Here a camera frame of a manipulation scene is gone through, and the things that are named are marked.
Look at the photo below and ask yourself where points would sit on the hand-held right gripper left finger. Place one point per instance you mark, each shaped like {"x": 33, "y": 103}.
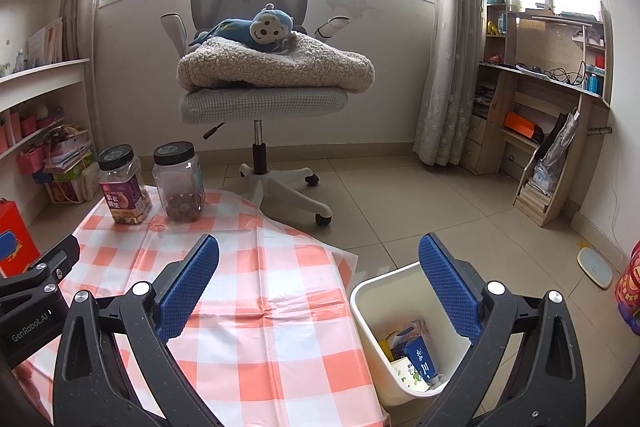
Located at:
{"x": 190, "y": 287}

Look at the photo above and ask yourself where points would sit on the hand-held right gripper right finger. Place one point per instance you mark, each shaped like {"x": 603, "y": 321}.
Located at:
{"x": 450, "y": 287}

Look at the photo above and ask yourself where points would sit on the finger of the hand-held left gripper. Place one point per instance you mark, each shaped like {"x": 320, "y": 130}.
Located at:
{"x": 35, "y": 287}

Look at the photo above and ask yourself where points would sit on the grey-blue carton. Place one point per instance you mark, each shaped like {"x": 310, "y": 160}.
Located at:
{"x": 405, "y": 336}

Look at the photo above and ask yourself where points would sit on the blue box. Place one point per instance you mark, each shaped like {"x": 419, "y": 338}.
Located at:
{"x": 420, "y": 354}

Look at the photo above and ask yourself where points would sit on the white plastic waste bin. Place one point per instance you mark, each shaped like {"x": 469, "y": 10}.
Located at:
{"x": 370, "y": 302}

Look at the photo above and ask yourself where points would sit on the yellow packet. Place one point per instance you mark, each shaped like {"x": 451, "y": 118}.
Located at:
{"x": 385, "y": 349}

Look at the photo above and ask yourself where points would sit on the red gift box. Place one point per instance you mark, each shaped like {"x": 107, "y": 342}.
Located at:
{"x": 17, "y": 232}

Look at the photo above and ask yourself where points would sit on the orange white checked tablecloth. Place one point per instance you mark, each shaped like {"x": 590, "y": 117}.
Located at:
{"x": 280, "y": 287}

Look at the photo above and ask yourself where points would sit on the clear plastic nut jar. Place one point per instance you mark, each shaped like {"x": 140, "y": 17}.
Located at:
{"x": 177, "y": 187}

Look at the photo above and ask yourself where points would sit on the purple label nut jar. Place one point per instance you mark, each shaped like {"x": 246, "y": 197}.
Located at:
{"x": 122, "y": 202}

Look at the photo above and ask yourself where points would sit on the pink plastic basket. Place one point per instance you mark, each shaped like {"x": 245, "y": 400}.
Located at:
{"x": 30, "y": 162}

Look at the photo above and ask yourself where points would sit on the pale blue bathroom scale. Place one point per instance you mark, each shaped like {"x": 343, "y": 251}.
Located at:
{"x": 595, "y": 264}

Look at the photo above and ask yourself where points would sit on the silver folded umbrella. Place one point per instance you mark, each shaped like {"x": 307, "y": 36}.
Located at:
{"x": 557, "y": 152}

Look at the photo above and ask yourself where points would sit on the orange flat box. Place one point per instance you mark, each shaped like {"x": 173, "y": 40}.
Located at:
{"x": 520, "y": 122}

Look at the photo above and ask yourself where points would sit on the wooden desk shelf unit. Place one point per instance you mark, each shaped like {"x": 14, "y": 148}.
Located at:
{"x": 500, "y": 107}

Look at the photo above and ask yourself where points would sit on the white bookshelf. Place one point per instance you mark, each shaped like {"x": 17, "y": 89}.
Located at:
{"x": 45, "y": 77}

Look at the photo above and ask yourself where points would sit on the beige fleece blanket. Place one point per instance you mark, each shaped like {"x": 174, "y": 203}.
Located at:
{"x": 300, "y": 67}

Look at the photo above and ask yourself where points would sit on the blue monkey plush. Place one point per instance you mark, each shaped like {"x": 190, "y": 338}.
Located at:
{"x": 265, "y": 27}

